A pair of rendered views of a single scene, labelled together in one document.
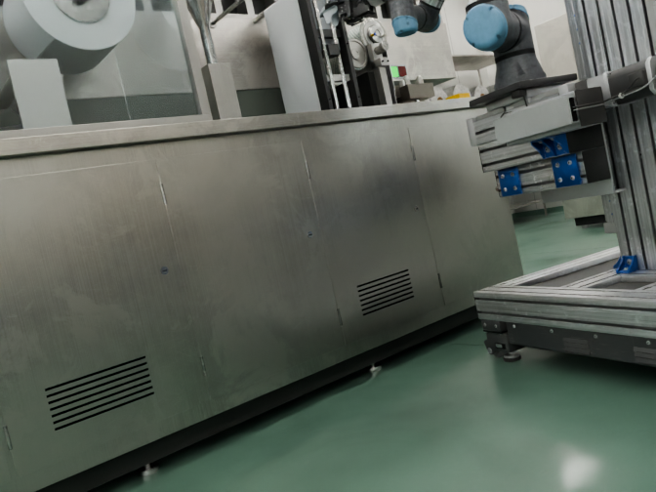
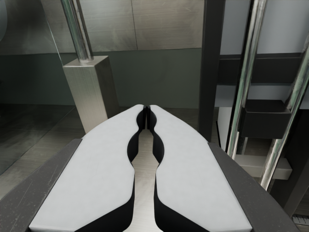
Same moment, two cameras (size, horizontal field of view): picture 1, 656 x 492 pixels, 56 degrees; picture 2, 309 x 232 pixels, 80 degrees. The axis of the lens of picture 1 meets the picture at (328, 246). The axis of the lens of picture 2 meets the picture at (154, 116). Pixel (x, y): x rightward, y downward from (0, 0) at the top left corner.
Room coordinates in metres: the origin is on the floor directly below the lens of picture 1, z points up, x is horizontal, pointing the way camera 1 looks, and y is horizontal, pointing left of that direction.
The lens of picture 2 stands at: (2.05, -0.23, 1.29)
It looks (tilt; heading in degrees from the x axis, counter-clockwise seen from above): 32 degrees down; 52
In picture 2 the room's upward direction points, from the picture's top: 5 degrees counter-clockwise
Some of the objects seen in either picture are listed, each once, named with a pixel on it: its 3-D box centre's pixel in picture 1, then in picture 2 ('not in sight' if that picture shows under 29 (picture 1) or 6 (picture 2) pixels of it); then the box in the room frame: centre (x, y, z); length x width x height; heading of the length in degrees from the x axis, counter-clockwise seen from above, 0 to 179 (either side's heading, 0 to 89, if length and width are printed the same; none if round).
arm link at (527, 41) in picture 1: (509, 31); not in sight; (1.84, -0.66, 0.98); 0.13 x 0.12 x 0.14; 140
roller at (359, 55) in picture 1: (337, 63); not in sight; (2.61, -0.20, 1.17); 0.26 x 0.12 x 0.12; 38
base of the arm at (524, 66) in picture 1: (517, 70); not in sight; (1.85, -0.66, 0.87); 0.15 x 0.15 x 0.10
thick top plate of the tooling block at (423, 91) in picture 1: (389, 102); not in sight; (2.82, -0.41, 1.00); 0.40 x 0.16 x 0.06; 38
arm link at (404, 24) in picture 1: (406, 17); not in sight; (1.93, -0.39, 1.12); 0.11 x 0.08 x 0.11; 140
